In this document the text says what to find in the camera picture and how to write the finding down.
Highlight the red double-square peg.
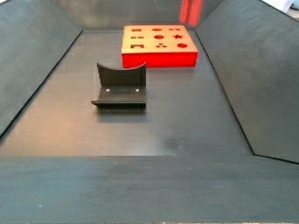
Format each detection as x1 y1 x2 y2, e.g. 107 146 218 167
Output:
179 0 204 27

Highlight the red shape-sorting board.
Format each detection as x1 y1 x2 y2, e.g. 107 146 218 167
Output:
122 24 199 68

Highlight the black curved holder stand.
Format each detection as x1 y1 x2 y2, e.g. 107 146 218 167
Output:
91 64 146 107

